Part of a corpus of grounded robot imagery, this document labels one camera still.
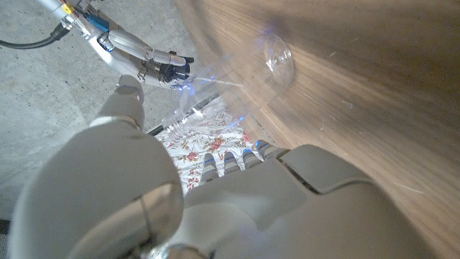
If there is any thick black hose cable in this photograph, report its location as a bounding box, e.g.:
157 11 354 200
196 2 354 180
0 23 71 50

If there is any floral backdrop cloth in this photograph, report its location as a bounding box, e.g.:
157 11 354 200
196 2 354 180
154 96 269 194

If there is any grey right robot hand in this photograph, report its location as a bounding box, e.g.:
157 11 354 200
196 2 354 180
88 28 195 91

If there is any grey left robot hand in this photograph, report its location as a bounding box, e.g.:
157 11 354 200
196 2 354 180
9 74 438 259

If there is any clear plastic spray bottle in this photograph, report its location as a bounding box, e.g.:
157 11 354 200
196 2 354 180
160 32 295 142

